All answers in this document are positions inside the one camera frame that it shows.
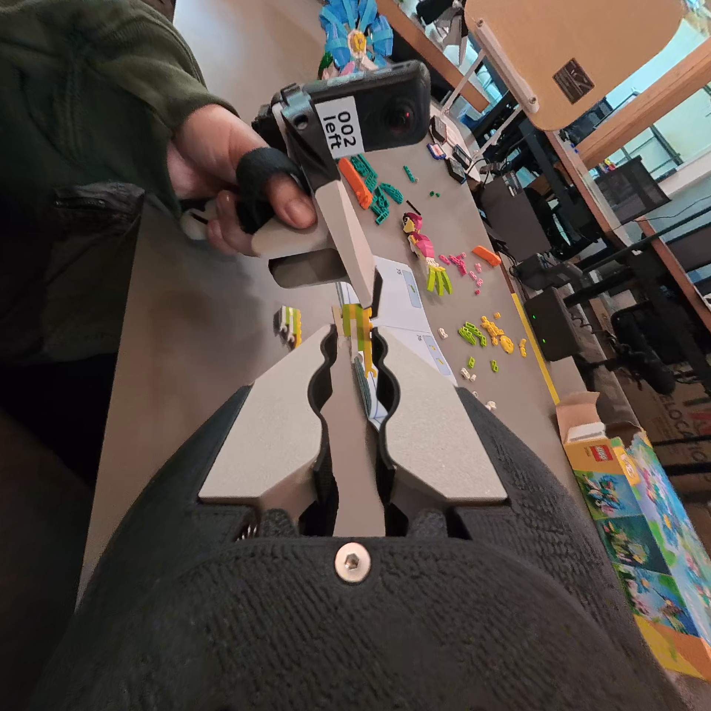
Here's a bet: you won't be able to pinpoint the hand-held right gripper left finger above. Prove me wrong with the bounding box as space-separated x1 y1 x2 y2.
197 325 338 513

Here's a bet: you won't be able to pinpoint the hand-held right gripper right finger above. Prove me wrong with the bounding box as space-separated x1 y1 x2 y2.
371 327 509 514

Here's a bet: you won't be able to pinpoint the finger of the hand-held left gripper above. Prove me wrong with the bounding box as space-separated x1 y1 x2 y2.
313 179 385 322
253 214 350 291

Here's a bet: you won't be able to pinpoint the lime yellow lego assembly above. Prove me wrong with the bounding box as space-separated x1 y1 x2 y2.
331 303 380 380

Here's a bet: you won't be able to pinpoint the person's left forearm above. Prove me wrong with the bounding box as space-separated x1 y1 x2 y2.
0 0 241 214

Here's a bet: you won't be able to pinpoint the pile of teal lego pieces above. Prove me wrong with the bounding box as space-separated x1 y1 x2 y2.
350 154 404 225

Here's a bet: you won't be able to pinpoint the pink lego bird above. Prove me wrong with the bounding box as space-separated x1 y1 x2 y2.
402 211 453 297

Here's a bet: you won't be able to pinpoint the scattered white lego pieces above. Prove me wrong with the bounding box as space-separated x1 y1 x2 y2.
438 328 498 412

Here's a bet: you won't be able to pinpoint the blue lego flower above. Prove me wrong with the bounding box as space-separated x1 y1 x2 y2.
318 0 394 80

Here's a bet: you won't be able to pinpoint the small white lime lego assembly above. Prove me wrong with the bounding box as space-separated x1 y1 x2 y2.
273 305 303 349

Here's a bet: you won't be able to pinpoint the lego instruction booklet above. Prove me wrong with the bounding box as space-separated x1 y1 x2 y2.
333 256 460 431

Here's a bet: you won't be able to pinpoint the pile of pink lego pieces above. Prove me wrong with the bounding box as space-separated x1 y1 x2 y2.
439 253 484 296

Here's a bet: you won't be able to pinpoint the scattered lime green lego pieces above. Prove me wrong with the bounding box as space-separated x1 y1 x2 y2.
457 321 500 373

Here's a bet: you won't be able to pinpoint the pile of yellow lego pieces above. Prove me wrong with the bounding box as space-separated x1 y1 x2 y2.
480 313 528 357

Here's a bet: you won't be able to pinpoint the colourful lego box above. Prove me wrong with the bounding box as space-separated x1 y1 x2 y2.
555 390 711 683

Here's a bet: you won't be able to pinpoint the person's left hand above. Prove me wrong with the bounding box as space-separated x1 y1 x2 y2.
167 111 318 257

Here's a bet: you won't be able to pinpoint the yellow tape strip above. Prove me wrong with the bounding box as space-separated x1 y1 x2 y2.
511 293 561 406

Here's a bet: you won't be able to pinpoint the black mini computer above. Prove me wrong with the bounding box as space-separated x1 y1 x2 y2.
480 172 552 261

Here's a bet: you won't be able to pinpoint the black box with green lights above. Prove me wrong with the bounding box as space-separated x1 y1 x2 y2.
524 288 584 363

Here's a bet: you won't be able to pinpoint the black power adapter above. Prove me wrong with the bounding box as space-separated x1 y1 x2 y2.
514 253 581 291

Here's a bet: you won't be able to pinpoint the brown cardboard box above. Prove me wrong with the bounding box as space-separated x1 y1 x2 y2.
621 378 711 480

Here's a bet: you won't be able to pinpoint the dark grey clothing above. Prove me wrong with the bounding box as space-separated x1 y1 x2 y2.
0 182 146 362

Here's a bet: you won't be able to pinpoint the black mesh basket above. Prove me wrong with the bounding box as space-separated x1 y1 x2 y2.
594 157 671 224

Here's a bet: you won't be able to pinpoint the wooden chair with white frame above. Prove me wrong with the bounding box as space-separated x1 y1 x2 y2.
464 0 688 132

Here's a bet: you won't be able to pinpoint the wooden desk with black frame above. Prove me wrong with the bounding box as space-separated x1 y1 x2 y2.
522 53 711 328

